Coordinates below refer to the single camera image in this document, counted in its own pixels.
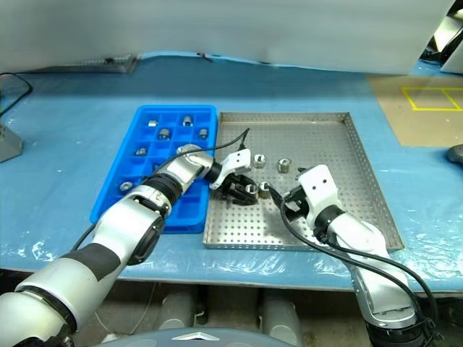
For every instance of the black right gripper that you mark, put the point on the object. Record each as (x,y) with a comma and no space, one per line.
(294,206)

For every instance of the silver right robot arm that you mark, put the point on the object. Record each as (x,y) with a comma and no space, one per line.
(380,289)

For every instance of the perforated steel tray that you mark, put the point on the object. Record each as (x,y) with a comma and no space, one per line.
(325,144)

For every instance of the blue plastic compartment tray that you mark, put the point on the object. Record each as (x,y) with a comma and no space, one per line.
(112,202)

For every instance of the dark grey rounded shape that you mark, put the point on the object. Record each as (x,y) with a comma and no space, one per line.
(253,337)

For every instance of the brown cardboard sheet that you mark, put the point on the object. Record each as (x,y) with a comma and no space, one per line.
(416,126)

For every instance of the metal roller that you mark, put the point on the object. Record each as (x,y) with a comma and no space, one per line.
(125,186)
(141,151)
(186,121)
(203,134)
(164,134)
(265,190)
(259,161)
(284,166)
(153,123)
(251,188)

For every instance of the grey metal stand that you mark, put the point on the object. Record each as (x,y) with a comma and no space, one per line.
(9,144)

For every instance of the white and black equipment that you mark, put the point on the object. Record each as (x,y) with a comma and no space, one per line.
(445,36)

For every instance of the flat grey metal rack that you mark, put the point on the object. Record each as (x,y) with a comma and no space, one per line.
(108,65)

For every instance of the grey rounded cylinder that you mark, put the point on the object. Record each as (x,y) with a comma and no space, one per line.
(280,307)
(181,307)

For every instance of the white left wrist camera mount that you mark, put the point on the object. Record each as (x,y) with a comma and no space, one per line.
(238,159)

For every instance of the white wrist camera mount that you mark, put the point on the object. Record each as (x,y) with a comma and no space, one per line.
(238,159)
(320,197)

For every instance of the blue plastic table cover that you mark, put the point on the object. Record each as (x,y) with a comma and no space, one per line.
(72,144)

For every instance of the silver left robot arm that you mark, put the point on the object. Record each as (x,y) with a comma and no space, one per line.
(108,224)

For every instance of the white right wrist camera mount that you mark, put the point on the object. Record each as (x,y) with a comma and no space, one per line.
(320,197)

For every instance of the dark grey rounded object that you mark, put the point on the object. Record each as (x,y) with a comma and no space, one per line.
(456,154)

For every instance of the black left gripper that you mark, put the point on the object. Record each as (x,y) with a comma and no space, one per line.
(228,191)

